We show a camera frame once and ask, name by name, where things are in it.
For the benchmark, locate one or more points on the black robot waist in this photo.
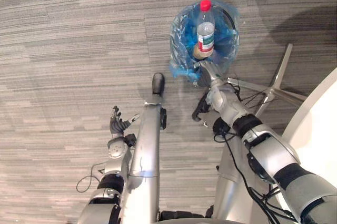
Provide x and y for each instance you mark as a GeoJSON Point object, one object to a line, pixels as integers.
{"type": "Point", "coordinates": [184, 214]}

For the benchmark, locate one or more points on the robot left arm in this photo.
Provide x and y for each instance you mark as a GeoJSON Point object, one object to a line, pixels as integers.
{"type": "Point", "coordinates": [111, 183]}

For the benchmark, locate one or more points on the white round table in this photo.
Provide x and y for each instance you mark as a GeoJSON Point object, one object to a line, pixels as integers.
{"type": "Point", "coordinates": [321, 118]}

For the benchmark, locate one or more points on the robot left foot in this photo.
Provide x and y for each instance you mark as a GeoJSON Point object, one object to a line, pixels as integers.
{"type": "Point", "coordinates": [158, 83]}

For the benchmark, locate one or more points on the blue plastic trash bag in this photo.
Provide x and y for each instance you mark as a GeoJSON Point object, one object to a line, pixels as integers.
{"type": "Point", "coordinates": [181, 33]}

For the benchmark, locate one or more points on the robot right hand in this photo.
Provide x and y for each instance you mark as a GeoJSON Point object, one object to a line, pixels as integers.
{"type": "Point", "coordinates": [213, 72]}

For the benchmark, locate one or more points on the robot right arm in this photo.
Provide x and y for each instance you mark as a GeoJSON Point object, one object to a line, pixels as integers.
{"type": "Point", "coordinates": [266, 142]}

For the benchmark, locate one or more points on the silver chair star base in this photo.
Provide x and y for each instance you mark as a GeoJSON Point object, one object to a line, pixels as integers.
{"type": "Point", "coordinates": [283, 69]}

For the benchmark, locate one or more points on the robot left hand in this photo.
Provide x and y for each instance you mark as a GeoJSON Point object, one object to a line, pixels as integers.
{"type": "Point", "coordinates": [117, 128]}

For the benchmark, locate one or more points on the clear bottle with red cap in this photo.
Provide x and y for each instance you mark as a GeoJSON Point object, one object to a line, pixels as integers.
{"type": "Point", "coordinates": [206, 28]}

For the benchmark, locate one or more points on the brown round rubbish piece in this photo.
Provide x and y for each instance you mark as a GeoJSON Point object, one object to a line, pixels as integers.
{"type": "Point", "coordinates": [198, 53]}

